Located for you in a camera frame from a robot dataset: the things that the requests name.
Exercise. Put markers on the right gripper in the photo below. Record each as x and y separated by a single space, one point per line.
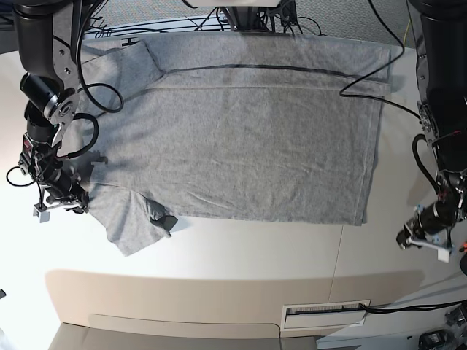
59 187

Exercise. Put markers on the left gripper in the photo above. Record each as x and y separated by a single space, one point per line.
428 222

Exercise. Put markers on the grey T-shirt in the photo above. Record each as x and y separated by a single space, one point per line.
232 126

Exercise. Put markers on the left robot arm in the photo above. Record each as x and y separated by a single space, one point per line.
439 31

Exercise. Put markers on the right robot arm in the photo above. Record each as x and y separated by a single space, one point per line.
50 37

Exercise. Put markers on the orange black object right edge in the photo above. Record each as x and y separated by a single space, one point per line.
463 247

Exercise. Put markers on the black device bottom right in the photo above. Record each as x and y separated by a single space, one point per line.
433 340

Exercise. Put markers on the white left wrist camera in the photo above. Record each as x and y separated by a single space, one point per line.
443 255

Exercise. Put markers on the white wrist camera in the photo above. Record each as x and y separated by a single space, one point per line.
42 212
443 255

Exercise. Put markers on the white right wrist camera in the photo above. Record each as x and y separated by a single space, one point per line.
42 212

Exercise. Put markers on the white table cable grommet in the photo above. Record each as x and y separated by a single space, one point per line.
322 316

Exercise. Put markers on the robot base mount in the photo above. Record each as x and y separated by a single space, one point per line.
252 19

